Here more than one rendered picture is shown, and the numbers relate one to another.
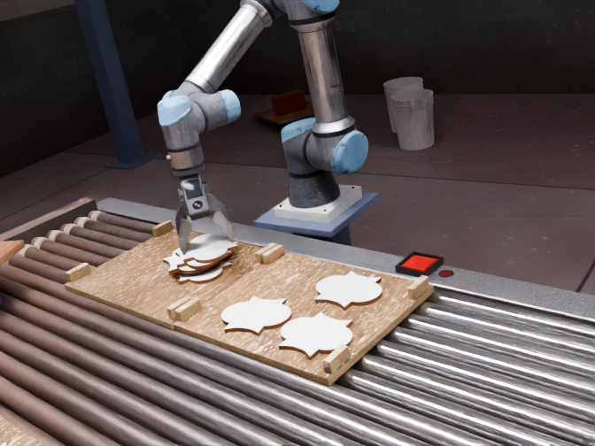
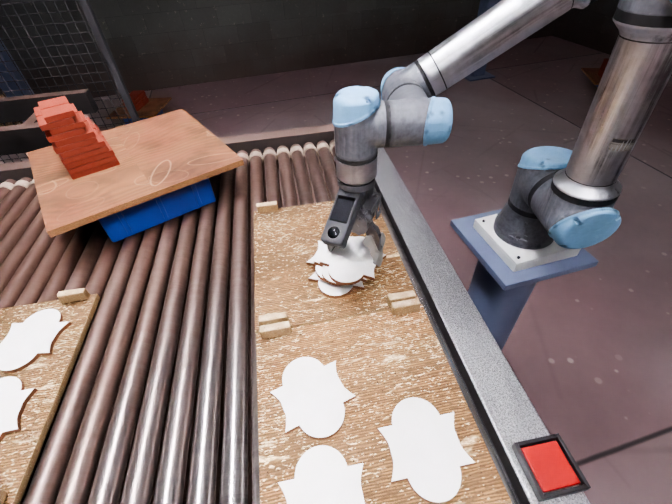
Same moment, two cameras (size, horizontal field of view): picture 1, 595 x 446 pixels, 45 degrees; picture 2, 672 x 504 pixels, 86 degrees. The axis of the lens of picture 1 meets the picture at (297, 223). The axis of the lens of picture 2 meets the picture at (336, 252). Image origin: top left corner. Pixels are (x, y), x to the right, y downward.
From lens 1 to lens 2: 1.08 m
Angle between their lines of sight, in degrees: 37
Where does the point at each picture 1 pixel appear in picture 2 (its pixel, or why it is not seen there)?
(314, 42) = (635, 62)
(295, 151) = (523, 184)
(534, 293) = not seen: outside the picture
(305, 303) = (369, 418)
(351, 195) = (562, 251)
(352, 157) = (582, 236)
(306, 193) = (512, 228)
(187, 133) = (354, 145)
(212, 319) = (283, 358)
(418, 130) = not seen: outside the picture
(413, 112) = not seen: outside the picture
